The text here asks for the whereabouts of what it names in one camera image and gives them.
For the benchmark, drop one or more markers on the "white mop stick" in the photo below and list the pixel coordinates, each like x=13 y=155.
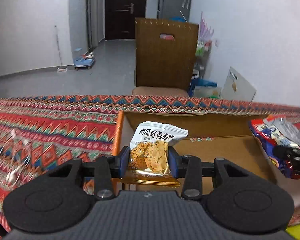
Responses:
x=62 y=68

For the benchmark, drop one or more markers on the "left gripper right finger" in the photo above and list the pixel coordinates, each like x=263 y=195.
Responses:
x=192 y=169

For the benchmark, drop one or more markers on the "blue box on floor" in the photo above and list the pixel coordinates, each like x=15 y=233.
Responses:
x=201 y=88

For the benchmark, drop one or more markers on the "oat crisp snack packet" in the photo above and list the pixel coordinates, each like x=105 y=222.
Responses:
x=150 y=162

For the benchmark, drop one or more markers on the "brown stool seat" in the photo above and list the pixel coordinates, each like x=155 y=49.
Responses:
x=159 y=91

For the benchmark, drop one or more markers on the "orange cardboard snack box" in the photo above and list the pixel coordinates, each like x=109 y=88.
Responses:
x=211 y=136

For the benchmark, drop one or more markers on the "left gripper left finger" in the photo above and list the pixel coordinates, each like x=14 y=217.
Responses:
x=104 y=169

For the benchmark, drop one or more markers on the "dark entrance door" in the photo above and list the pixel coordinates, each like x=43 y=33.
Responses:
x=120 y=18

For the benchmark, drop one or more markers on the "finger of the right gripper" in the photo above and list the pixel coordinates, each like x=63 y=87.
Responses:
x=290 y=156

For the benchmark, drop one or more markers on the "white board leaning on wall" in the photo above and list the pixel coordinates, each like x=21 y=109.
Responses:
x=236 y=87

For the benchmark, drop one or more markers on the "blue pet feeding tray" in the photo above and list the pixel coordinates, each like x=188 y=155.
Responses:
x=84 y=61

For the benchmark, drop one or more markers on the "red blue snack bag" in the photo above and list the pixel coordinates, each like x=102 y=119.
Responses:
x=277 y=130

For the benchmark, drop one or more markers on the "colourful patterned tablecloth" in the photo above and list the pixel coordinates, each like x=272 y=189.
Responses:
x=39 y=133

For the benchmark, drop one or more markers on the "cluttered storage rack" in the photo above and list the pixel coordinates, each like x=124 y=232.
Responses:
x=204 y=45

